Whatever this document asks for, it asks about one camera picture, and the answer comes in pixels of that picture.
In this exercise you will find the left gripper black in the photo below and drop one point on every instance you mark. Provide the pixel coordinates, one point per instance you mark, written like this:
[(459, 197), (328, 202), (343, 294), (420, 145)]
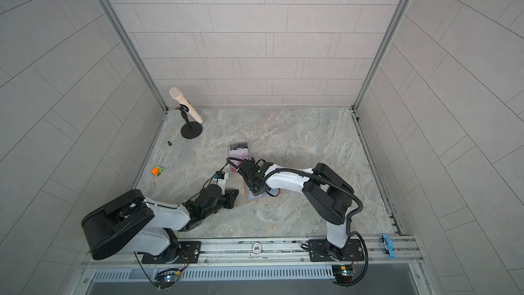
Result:
[(230, 197)]

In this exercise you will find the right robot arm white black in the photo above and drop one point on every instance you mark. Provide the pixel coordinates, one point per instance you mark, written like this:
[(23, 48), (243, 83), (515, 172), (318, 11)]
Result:
[(332, 198)]

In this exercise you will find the blue clip on rail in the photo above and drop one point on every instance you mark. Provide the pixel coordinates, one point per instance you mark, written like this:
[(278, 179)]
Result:
[(388, 246)]

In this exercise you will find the left circuit board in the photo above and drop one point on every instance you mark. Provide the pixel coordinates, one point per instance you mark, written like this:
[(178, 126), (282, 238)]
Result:
[(168, 277)]

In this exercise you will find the right circuit board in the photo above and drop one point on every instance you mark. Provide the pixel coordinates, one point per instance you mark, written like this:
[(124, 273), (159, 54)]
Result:
[(343, 275)]

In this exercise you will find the beige microphone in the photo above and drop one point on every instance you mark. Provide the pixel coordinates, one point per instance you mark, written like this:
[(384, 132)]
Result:
[(178, 96)]

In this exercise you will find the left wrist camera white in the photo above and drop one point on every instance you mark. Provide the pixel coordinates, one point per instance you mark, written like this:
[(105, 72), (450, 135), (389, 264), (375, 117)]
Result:
[(220, 179)]

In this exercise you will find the clear acrylic card holder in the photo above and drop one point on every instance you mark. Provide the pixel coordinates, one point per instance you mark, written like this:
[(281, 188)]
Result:
[(237, 145)]

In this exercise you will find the pink floral VIP card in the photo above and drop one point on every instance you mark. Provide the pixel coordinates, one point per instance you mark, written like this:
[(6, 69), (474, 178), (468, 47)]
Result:
[(240, 153)]

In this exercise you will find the pink leather card wallet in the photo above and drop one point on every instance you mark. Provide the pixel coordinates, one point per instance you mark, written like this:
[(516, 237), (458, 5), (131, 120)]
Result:
[(249, 196)]

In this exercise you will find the black microphone stand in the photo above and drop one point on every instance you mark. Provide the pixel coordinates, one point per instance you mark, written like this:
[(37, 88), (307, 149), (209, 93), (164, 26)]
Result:
[(190, 130)]

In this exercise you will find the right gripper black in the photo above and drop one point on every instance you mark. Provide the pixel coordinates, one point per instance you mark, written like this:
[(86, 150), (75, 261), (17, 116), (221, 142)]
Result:
[(251, 184)]

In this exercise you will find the orange green toy car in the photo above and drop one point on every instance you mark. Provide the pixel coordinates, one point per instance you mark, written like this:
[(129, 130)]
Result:
[(157, 171)]

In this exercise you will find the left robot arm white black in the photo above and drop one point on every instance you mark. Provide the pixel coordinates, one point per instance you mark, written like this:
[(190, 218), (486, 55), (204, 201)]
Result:
[(134, 223)]

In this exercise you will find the white ventilation grille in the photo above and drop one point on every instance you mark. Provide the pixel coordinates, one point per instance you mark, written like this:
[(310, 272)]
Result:
[(219, 273)]

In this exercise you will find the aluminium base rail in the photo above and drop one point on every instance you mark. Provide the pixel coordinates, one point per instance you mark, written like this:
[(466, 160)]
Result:
[(268, 251)]

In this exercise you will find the circuit board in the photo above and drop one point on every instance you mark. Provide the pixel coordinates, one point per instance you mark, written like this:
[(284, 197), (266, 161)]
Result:
[(168, 277), (343, 275)]

